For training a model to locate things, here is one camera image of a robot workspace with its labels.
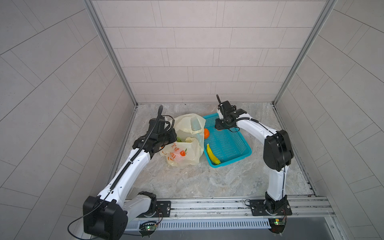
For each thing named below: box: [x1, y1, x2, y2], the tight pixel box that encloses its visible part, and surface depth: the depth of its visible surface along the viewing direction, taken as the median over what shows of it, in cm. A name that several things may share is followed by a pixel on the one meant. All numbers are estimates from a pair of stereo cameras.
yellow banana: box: [206, 143, 221, 165], surface depth 89 cm
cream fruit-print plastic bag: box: [159, 113, 207, 167], surface depth 82 cm
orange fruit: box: [204, 128, 210, 139], surface depth 96 cm
